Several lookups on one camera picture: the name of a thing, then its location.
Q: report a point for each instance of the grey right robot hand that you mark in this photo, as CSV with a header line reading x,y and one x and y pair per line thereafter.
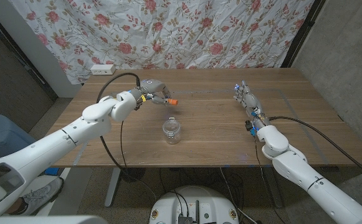
x,y
249,99

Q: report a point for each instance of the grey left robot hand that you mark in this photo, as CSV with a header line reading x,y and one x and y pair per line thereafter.
x,y
152,90

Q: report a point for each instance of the white orange glue stick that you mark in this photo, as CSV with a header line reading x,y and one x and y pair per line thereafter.
x,y
167,101

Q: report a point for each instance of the orange glue stick cap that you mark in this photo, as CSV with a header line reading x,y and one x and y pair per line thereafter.
x,y
173,102

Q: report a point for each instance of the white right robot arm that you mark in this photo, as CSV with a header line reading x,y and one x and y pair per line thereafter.
x,y
308,180

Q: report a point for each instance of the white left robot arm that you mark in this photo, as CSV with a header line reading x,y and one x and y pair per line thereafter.
x,y
53,143

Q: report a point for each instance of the clear glass jar cup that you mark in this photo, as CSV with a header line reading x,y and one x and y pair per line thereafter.
x,y
171,132

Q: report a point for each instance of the white power strip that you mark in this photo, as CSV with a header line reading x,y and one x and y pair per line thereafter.
x,y
102,69

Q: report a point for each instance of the floral backdrop cloth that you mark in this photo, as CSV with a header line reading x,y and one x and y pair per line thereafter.
x,y
168,31

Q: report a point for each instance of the black backdrop stand pole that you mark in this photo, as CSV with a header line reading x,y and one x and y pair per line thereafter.
x,y
302,34

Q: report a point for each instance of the round black floor fan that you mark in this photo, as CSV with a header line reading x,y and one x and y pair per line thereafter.
x,y
133,174

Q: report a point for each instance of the grey table leg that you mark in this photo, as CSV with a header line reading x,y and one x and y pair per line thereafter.
x,y
274,189

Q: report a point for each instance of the white table leg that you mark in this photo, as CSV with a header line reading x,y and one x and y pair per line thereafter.
x,y
112,189

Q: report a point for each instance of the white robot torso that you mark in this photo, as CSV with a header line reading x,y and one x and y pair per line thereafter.
x,y
193,202

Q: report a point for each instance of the blue black floor mat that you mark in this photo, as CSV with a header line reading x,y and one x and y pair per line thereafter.
x,y
52,171

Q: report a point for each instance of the grey sneaker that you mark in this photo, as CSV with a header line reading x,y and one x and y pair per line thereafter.
x,y
42,194

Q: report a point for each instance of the blue plastic bin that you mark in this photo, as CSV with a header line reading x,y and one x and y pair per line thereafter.
x,y
0,137

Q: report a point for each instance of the white robot head rim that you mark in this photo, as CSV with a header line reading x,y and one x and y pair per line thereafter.
x,y
43,220

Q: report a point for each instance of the person bare leg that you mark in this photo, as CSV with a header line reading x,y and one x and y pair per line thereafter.
x,y
17,209

